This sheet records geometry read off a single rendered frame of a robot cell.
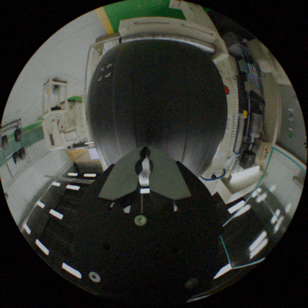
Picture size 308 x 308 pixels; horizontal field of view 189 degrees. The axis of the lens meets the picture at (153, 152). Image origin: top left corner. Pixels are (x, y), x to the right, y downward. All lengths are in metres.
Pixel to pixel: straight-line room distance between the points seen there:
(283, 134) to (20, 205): 12.08
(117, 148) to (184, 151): 0.11
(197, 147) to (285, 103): 0.65
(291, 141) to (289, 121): 0.10
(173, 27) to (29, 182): 11.49
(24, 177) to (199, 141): 11.22
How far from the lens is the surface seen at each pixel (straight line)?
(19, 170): 11.01
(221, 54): 0.43
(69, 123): 4.53
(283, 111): 0.71
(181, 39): 0.40
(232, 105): 0.52
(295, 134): 0.68
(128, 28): 0.42
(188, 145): 0.15
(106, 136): 0.15
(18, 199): 11.26
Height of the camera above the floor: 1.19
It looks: 24 degrees up
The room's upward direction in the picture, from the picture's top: 177 degrees clockwise
